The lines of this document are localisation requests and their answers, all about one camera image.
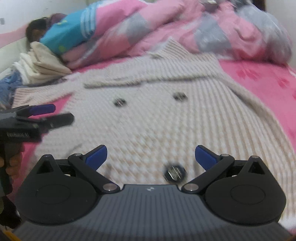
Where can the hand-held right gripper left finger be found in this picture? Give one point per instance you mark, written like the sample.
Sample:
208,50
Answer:
97,157

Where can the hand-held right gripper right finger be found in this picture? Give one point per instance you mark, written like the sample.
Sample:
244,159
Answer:
204,157

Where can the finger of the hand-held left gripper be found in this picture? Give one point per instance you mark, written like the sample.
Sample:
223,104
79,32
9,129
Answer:
42,109
61,120

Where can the beige white checked coat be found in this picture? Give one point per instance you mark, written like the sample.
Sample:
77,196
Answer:
161,111

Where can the person's left hand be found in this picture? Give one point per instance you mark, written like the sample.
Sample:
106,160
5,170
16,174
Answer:
15,165

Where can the white folded garment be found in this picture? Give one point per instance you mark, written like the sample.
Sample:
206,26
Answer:
30,71

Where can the blue denim garment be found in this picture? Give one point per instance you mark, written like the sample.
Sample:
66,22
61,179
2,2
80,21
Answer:
8,88

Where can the pink bed headboard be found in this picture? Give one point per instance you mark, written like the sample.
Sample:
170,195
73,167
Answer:
9,39

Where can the pink grey floral duvet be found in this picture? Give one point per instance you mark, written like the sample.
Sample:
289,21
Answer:
161,25

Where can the brown wooden door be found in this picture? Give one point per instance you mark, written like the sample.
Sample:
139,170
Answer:
260,3

